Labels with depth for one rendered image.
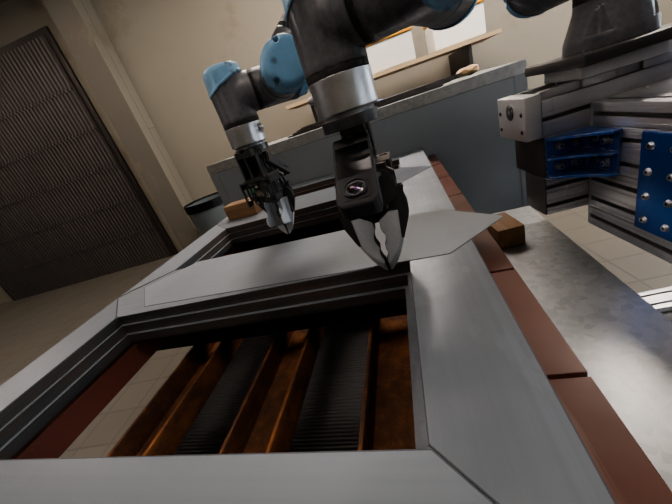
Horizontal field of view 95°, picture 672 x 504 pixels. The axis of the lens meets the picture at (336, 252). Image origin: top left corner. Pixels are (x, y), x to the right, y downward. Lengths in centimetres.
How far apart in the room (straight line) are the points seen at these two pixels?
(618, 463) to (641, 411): 23
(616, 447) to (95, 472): 42
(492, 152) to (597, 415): 114
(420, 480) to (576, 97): 76
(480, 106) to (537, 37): 306
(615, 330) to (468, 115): 92
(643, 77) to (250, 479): 91
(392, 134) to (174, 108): 350
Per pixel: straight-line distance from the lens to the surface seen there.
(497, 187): 141
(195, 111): 436
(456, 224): 53
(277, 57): 55
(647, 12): 90
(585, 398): 34
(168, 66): 448
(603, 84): 87
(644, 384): 56
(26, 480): 47
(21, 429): 66
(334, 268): 49
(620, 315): 65
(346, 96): 37
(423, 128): 131
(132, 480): 36
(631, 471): 31
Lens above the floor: 108
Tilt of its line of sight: 23 degrees down
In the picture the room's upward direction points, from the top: 19 degrees counter-clockwise
